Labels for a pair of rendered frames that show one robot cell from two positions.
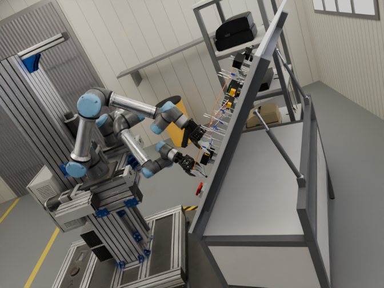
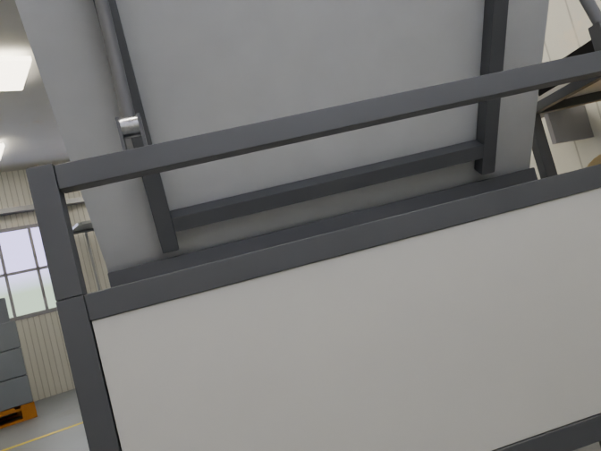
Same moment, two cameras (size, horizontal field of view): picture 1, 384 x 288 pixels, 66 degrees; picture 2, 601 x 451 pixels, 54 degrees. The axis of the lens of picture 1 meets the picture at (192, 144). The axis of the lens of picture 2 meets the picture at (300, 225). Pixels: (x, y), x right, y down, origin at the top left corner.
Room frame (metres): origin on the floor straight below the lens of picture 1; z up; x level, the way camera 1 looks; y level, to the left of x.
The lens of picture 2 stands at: (0.64, -1.19, 0.76)
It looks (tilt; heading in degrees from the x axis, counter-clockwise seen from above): 4 degrees up; 47
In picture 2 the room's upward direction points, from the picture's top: 15 degrees counter-clockwise
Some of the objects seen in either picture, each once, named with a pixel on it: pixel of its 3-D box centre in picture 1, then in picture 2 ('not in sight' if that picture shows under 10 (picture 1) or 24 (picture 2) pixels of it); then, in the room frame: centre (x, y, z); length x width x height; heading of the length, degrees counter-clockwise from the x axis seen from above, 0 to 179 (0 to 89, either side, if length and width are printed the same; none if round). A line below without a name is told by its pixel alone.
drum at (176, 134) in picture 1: (176, 122); not in sight; (4.39, 0.08, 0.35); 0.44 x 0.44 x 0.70
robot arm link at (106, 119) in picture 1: (104, 124); not in sight; (2.33, 0.56, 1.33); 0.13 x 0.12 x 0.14; 112
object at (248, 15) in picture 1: (234, 30); not in sight; (2.39, -0.67, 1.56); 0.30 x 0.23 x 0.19; 60
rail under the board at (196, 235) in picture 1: (221, 170); (337, 229); (1.76, -0.11, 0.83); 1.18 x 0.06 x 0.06; 148
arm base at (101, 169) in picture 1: (95, 168); not in sight; (1.84, 0.65, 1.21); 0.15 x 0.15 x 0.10
